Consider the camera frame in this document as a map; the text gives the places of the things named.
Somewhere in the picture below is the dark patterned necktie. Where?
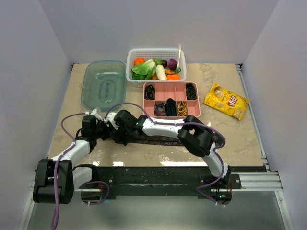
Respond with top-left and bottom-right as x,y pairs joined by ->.
115,134 -> 220,147

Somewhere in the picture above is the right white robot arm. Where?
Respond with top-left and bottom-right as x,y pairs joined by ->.
104,110 -> 231,188

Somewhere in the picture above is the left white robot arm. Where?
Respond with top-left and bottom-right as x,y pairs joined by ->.
33,114 -> 108,204

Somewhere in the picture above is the rolled floral tie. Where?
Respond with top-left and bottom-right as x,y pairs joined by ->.
154,103 -> 166,117

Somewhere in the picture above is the rolled black tie left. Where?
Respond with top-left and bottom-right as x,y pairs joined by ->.
144,85 -> 155,100

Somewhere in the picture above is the rolled black tie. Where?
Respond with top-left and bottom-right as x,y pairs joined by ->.
186,83 -> 197,100
144,85 -> 155,100

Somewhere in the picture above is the pink divided organizer tray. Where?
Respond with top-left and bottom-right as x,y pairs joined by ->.
143,82 -> 201,118

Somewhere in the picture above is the teal transparent container lid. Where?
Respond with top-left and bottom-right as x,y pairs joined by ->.
81,60 -> 127,111

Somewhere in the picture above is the rolled dark blue tie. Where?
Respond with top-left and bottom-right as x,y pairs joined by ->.
165,98 -> 177,116

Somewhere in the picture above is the rolled yellow tie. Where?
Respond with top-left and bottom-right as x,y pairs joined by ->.
177,101 -> 188,117

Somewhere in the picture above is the green lettuce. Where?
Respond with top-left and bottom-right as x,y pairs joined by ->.
131,59 -> 156,80

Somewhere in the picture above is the white plastic basket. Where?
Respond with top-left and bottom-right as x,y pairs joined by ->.
126,48 -> 187,87

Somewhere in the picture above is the white daikon radish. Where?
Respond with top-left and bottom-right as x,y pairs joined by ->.
155,65 -> 167,81

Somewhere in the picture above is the orange pumpkin toy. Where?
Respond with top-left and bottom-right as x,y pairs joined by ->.
134,58 -> 146,66

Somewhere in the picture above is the dark eggplant toy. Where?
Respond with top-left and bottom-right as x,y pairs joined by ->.
161,60 -> 168,68

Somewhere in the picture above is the rolled black tie right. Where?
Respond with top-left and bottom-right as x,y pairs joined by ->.
186,83 -> 197,100

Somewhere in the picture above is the green onion stalk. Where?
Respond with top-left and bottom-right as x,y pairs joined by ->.
175,44 -> 182,73

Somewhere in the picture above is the purple onion toy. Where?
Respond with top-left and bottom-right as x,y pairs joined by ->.
167,59 -> 177,71

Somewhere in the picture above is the yellow chips bag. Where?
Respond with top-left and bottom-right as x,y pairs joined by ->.
204,83 -> 250,121

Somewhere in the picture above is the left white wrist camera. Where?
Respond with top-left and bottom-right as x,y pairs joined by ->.
85,108 -> 103,121

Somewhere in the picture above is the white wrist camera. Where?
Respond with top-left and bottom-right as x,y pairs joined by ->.
85,108 -> 103,121
103,112 -> 118,129

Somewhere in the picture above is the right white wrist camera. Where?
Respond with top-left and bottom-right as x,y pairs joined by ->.
103,112 -> 118,129

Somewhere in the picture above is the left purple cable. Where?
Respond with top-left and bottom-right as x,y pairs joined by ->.
50,112 -> 87,230

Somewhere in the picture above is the purple cable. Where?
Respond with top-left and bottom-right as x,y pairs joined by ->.
105,102 -> 226,192
50,112 -> 87,230

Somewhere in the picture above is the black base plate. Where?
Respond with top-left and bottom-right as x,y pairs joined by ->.
71,166 -> 242,201

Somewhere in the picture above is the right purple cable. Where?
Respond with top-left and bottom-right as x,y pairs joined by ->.
105,102 -> 226,192

